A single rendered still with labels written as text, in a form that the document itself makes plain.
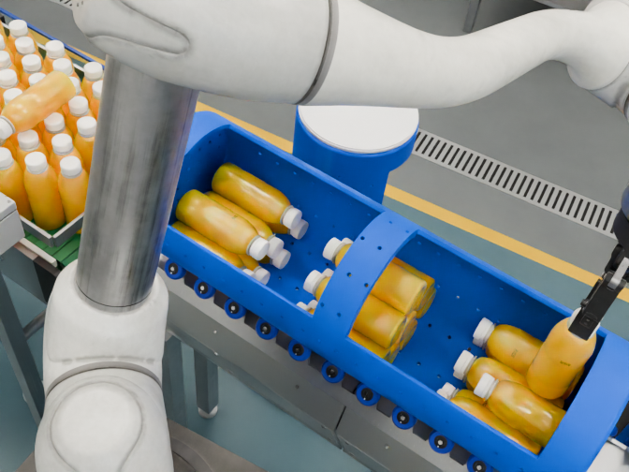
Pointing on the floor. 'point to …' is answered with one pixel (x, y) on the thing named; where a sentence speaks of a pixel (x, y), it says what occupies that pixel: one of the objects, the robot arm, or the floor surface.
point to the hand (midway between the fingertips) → (592, 310)
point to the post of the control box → (21, 354)
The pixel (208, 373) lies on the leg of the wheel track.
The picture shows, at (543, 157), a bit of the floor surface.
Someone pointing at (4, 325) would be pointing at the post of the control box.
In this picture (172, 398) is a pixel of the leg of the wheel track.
